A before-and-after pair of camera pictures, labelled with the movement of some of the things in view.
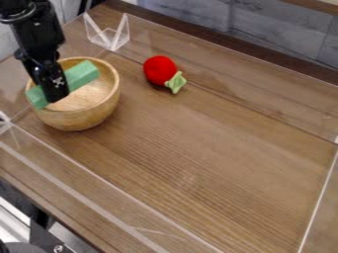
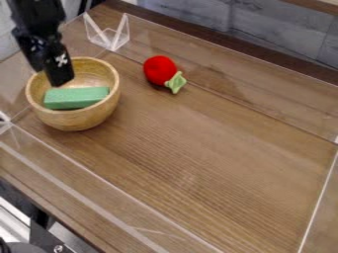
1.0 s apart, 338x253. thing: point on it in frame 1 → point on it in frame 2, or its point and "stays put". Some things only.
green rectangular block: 77,75 → 73,98
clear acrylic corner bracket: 108,39 stays put
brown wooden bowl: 89,104 stays put
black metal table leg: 40,235 stays put
